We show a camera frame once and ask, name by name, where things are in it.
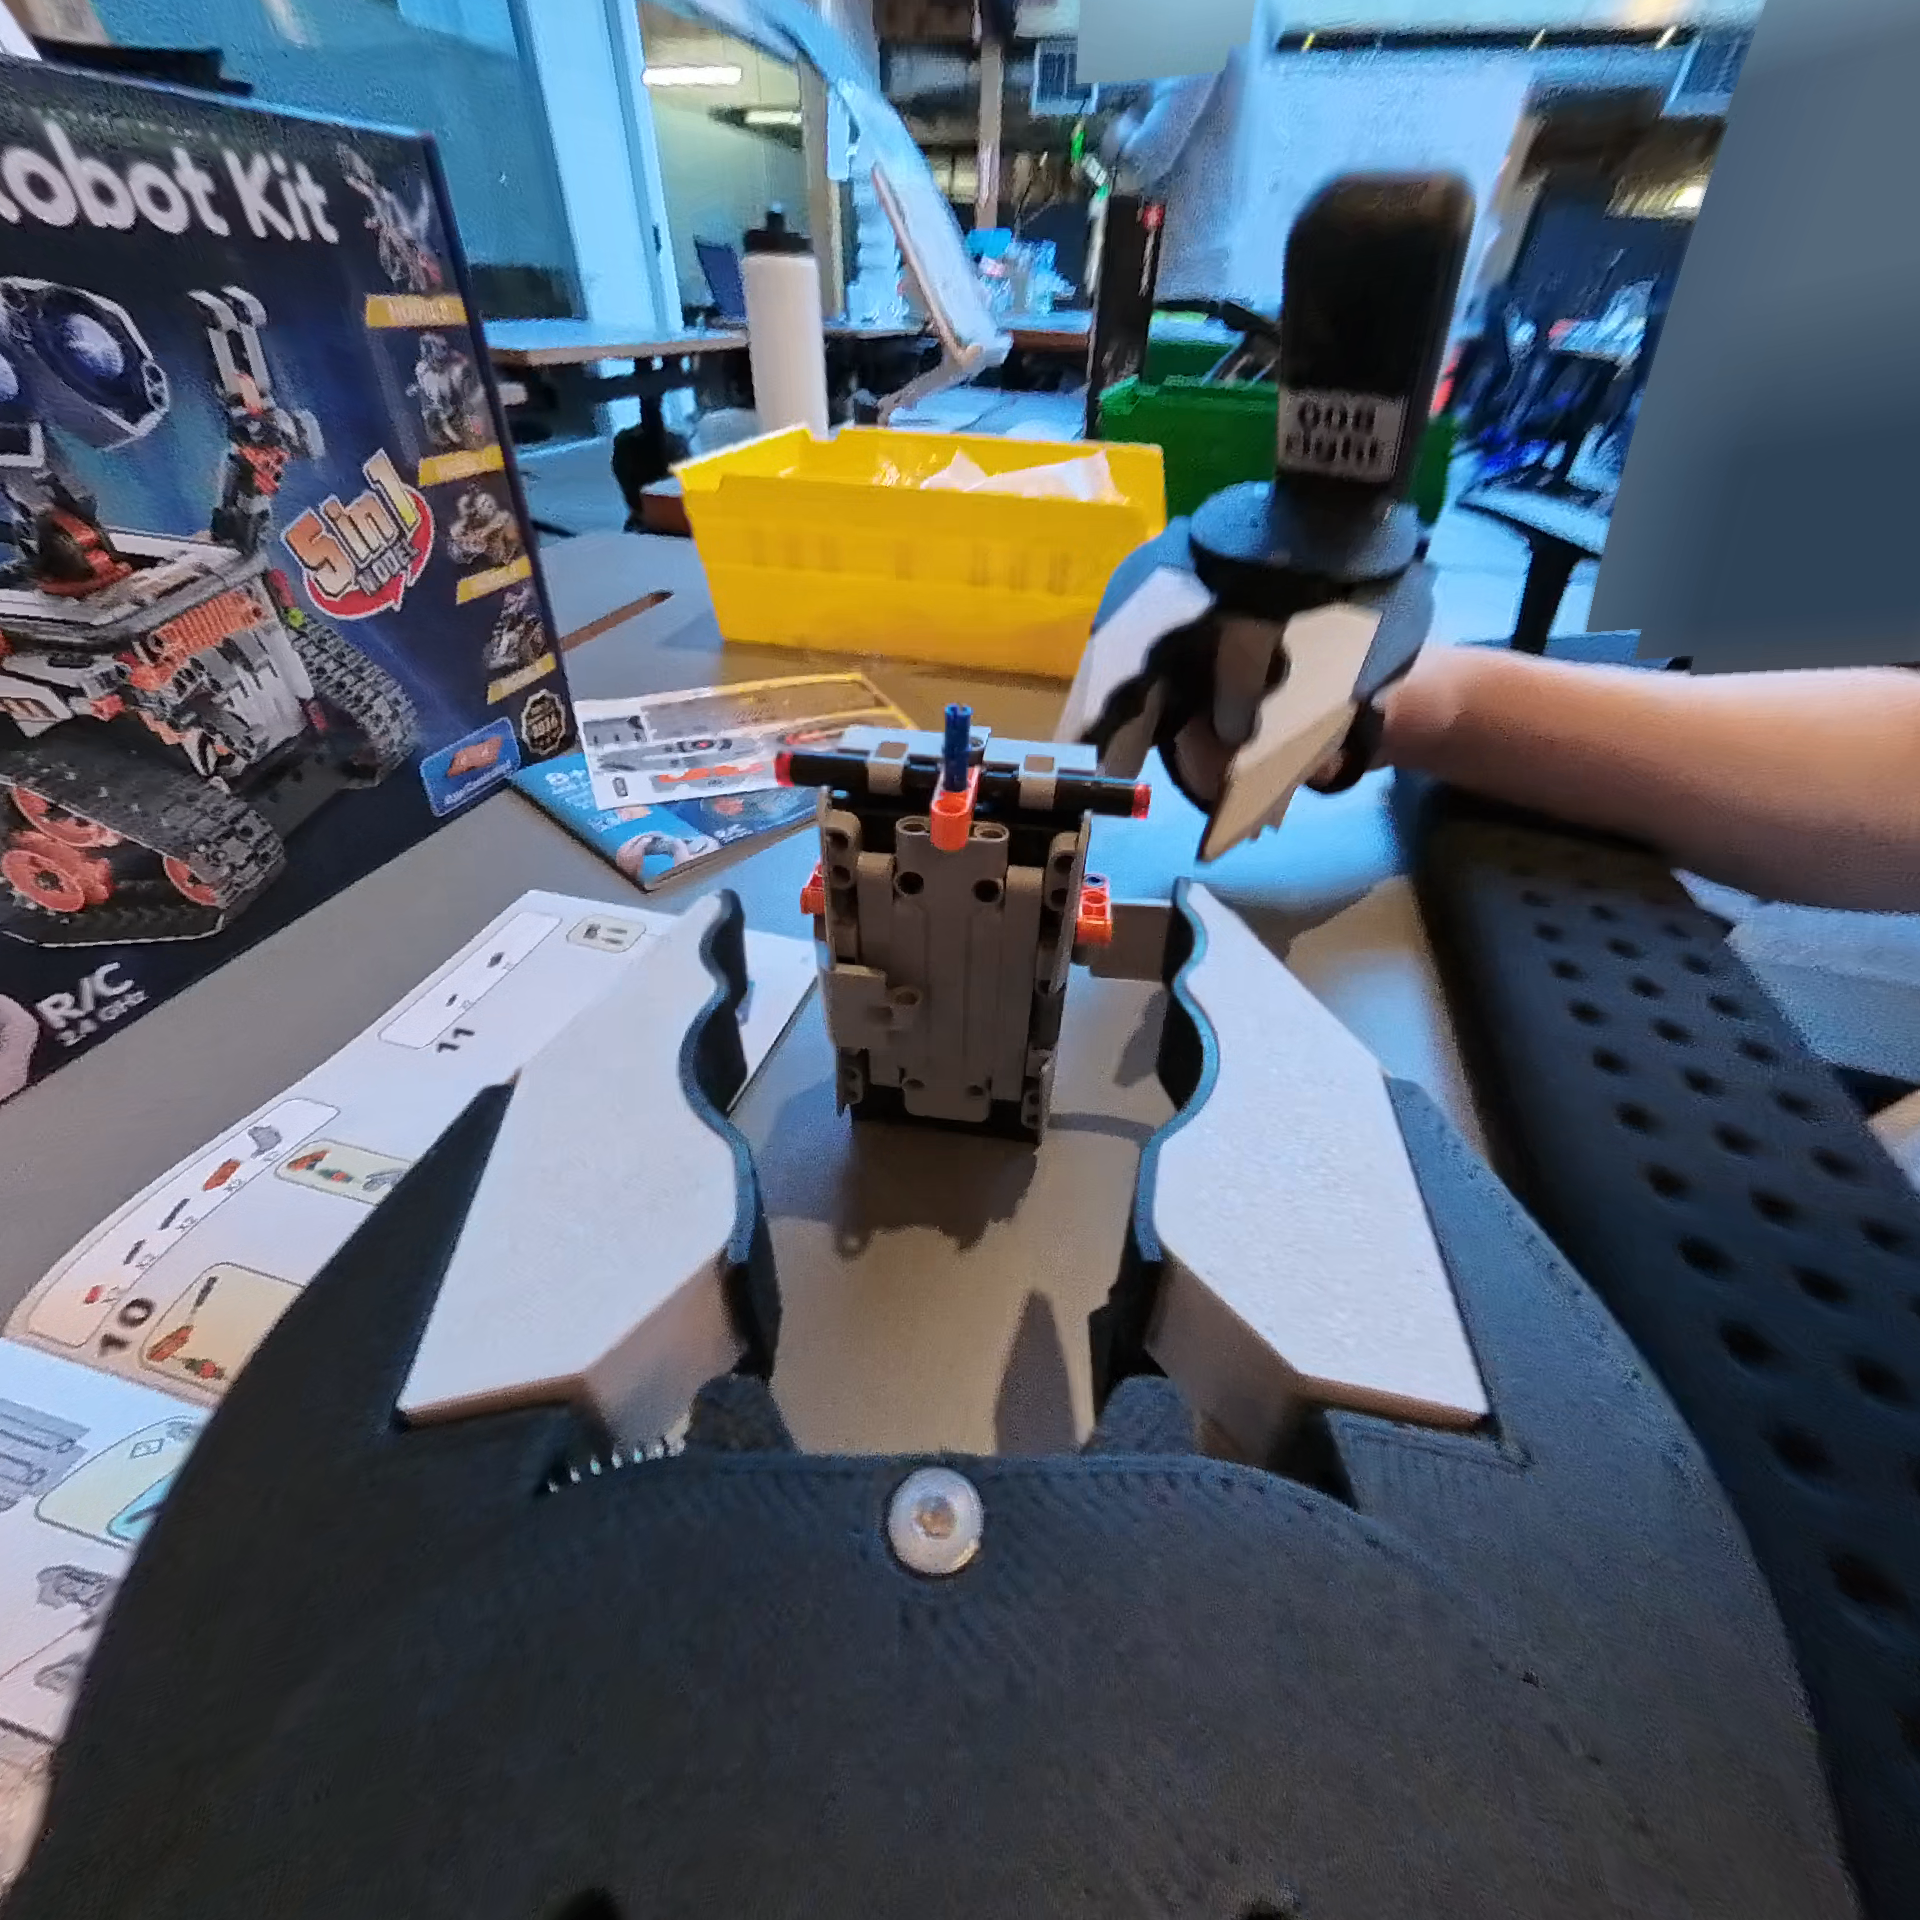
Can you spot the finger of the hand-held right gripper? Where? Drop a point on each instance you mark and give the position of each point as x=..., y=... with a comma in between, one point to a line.
x=1312, y=690
x=1133, y=622

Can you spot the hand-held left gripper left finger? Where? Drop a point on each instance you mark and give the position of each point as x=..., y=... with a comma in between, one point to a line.
x=600, y=1201

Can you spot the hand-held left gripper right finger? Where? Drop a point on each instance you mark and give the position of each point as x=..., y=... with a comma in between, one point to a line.
x=1289, y=1201

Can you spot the grey toy brick robot assembly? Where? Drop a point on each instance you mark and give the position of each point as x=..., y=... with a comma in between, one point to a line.
x=944, y=961

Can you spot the person's right forearm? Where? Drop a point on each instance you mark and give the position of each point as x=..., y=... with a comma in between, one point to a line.
x=1650, y=764

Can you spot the green plastic bin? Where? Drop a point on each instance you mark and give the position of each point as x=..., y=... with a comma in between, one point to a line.
x=1200, y=435

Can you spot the yellow plastic bin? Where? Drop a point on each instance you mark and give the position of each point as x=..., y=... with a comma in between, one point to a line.
x=901, y=569

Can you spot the black perforated beam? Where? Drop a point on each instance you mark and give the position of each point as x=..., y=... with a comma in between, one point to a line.
x=1650, y=1126

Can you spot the open instruction booklet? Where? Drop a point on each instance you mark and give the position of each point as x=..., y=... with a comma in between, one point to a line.
x=225, y=1170

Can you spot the white sticker sheet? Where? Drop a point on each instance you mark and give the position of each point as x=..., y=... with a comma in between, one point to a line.
x=704, y=734

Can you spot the white water bottle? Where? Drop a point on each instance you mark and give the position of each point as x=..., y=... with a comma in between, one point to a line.
x=786, y=346

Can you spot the robot kit box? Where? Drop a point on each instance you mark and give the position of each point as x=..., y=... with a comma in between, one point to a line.
x=225, y=599

